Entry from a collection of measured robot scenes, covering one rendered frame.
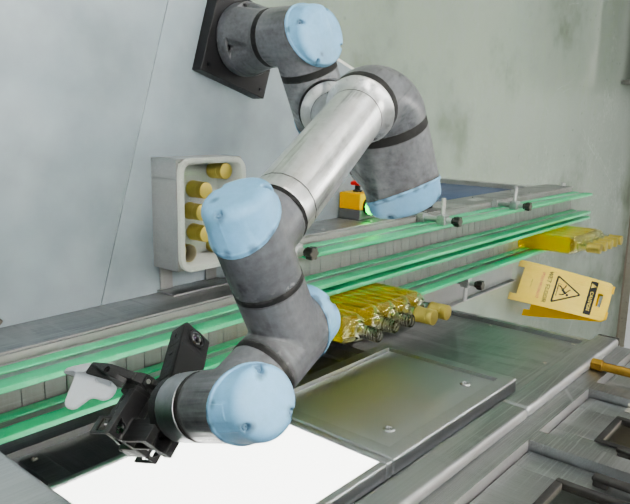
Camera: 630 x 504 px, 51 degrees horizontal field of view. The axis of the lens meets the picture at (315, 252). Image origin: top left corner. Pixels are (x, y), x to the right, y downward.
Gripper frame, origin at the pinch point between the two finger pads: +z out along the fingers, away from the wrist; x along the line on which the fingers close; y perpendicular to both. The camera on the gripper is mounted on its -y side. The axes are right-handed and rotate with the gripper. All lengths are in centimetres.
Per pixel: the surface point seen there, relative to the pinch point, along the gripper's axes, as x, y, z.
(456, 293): 93, -98, 41
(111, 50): -29, -56, 20
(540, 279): 269, -267, 147
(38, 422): -1.4, 4.2, 17.9
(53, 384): -0.8, -3.2, 24.9
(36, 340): -7.4, -7.1, 24.0
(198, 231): 7, -45, 28
